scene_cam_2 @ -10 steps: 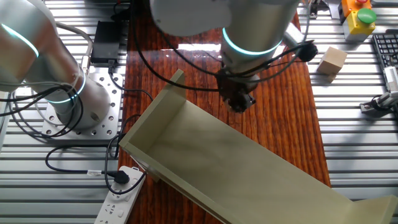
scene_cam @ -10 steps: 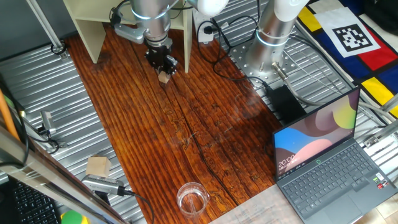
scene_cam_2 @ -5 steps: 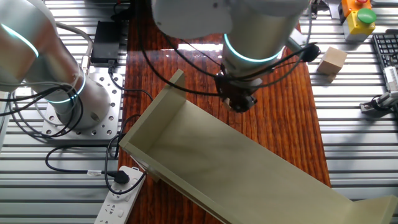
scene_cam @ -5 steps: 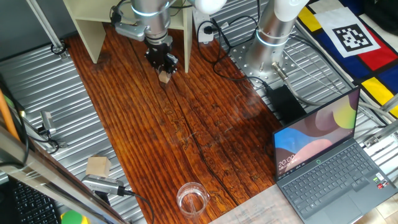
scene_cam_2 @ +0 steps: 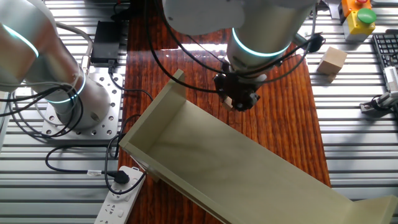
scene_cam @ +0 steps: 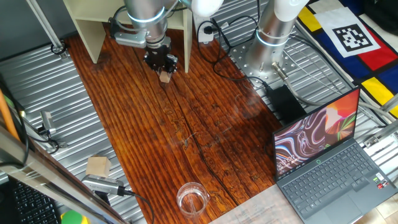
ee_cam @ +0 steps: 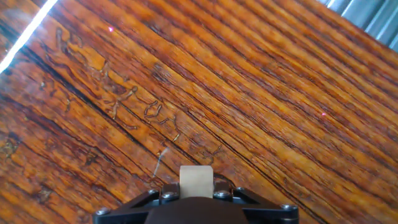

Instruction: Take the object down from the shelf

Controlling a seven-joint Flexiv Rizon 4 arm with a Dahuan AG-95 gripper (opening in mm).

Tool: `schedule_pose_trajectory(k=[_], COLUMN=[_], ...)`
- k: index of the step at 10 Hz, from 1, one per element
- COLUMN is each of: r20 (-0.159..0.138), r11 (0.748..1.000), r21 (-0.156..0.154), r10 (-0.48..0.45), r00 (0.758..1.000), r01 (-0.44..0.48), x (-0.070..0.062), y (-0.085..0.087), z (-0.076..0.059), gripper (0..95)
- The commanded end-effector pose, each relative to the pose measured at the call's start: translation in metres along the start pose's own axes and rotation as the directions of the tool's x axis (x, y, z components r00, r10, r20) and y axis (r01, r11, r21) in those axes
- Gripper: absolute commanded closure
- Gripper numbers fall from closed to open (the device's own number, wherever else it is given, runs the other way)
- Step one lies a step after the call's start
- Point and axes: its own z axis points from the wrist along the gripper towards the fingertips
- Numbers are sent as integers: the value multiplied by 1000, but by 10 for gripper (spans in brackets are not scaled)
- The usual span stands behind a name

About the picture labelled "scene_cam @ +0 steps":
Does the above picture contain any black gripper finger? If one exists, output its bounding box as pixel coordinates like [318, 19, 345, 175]
[166, 55, 178, 75]
[143, 57, 163, 75]

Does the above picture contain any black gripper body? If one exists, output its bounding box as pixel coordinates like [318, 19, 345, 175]
[145, 45, 172, 65]

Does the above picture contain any small wooden cube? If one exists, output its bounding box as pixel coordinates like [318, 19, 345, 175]
[159, 70, 173, 84]

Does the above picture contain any beige wooden shelf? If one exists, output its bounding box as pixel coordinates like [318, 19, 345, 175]
[63, 0, 193, 74]

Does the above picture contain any black fabric object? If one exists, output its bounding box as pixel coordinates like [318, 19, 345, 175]
[363, 0, 398, 27]

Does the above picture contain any white power strip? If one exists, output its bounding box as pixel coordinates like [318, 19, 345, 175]
[197, 14, 216, 44]

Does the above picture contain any brown wood grain board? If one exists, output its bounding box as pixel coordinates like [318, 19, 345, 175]
[63, 23, 284, 224]

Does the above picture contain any aluminium pole with foot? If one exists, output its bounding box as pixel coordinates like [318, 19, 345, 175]
[26, 0, 71, 60]

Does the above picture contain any large wooden block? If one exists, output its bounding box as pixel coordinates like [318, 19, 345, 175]
[85, 155, 112, 178]

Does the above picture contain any black power adapter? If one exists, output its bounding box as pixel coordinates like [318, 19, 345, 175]
[266, 85, 308, 126]

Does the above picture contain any clear glass beaker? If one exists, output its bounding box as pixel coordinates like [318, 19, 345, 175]
[176, 182, 211, 219]

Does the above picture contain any shiny metal beam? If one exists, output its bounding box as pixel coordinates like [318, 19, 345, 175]
[0, 124, 128, 224]

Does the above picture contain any orange rod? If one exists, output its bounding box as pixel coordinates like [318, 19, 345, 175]
[0, 88, 20, 141]

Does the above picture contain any yellow button box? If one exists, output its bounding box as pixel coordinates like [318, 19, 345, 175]
[60, 210, 90, 224]

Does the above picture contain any white fiducial tag sheet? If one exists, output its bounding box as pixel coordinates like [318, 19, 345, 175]
[313, 6, 382, 59]

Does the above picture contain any black keyboard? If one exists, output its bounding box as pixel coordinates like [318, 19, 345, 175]
[11, 179, 60, 224]

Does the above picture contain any colourful checkered mat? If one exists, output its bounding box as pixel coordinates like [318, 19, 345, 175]
[295, 0, 398, 119]

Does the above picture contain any grey open laptop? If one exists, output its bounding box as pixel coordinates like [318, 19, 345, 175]
[272, 86, 398, 224]

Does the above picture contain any aluminium profile bar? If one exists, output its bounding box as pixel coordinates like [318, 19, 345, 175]
[362, 119, 398, 149]

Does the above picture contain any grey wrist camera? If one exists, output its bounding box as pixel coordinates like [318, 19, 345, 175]
[114, 30, 147, 49]

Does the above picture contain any black plug with cord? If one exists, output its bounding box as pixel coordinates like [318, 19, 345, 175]
[197, 19, 233, 65]

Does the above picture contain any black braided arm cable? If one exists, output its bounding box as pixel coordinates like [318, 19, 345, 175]
[108, 5, 127, 38]

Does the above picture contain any black adapter cord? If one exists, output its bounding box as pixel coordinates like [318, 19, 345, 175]
[212, 17, 271, 91]

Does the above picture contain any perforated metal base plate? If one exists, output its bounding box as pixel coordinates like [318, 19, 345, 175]
[229, 39, 300, 90]

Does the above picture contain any grey cable with metal connector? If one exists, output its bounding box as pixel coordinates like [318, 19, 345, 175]
[271, 61, 392, 127]

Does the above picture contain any grey camera on clamp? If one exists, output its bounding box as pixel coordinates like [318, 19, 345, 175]
[37, 110, 68, 149]

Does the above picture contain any black camera cable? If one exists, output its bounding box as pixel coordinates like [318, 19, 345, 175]
[118, 185, 155, 224]

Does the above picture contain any silver camera with vents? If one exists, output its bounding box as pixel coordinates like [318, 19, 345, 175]
[81, 174, 126, 197]

